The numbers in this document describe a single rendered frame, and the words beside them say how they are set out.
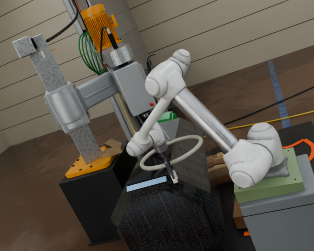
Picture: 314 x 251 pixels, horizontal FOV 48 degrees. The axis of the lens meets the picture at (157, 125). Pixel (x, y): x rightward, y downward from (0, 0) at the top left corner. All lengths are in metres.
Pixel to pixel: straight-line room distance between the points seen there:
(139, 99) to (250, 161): 1.49
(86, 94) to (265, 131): 2.04
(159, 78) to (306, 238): 1.12
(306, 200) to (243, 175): 0.38
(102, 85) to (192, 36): 4.42
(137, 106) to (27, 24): 6.25
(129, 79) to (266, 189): 1.53
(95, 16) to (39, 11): 5.23
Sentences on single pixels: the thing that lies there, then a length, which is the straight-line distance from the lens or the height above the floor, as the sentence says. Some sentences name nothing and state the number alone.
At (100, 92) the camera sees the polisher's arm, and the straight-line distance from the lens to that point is 3.53.
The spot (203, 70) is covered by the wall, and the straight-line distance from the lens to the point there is 7.84.
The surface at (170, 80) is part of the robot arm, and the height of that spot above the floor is 1.55.
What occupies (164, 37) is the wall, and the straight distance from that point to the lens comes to 7.81.
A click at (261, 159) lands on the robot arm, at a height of 1.05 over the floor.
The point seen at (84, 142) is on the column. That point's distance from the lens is 3.50.
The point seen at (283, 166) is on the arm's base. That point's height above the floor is 0.89.
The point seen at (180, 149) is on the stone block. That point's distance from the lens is 2.93.
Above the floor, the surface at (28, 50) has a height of 1.96.
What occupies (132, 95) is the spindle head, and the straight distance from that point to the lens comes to 2.98.
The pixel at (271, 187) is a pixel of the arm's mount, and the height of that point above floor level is 0.86.
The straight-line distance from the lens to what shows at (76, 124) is 3.39.
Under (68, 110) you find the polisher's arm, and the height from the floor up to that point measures 1.35.
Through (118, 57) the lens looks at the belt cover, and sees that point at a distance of 2.91.
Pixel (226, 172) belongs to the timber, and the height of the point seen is 0.13.
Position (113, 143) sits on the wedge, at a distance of 3.68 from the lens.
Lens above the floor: 1.90
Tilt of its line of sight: 18 degrees down
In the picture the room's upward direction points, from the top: 24 degrees counter-clockwise
